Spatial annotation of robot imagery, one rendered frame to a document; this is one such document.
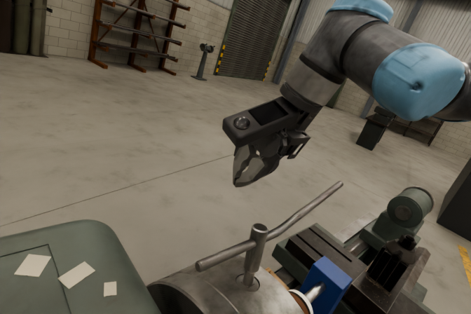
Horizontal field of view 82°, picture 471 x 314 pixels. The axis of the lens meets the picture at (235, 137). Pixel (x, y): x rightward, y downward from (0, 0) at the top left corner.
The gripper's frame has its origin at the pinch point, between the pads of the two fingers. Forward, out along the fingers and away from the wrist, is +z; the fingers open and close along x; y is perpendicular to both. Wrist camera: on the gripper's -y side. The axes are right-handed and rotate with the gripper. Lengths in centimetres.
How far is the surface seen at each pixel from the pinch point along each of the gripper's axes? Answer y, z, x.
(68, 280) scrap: -28.5, 2.2, -6.2
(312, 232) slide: 56, 31, -8
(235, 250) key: -13.2, -4.5, -12.7
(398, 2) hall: 1319, -243, 575
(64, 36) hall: 139, 260, 641
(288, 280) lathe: 40, 40, -16
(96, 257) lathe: -25.2, 2.8, -4.6
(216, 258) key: -16.1, -4.5, -12.6
